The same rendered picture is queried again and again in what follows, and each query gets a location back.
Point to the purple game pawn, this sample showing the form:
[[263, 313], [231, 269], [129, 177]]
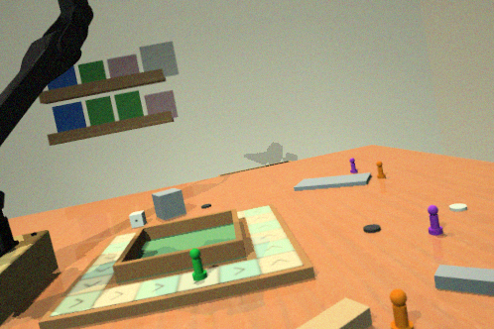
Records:
[[353, 168], [434, 229]]

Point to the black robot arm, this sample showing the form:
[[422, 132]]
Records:
[[46, 59]]

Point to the grey die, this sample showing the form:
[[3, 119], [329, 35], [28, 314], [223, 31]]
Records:
[[138, 219]]

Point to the white flat disc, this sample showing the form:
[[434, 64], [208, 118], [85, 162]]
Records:
[[458, 207]]

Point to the orange game pawn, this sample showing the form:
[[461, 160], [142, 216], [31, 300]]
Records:
[[380, 170], [398, 299]]

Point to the green game pawn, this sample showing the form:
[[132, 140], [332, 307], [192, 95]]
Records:
[[199, 272]]

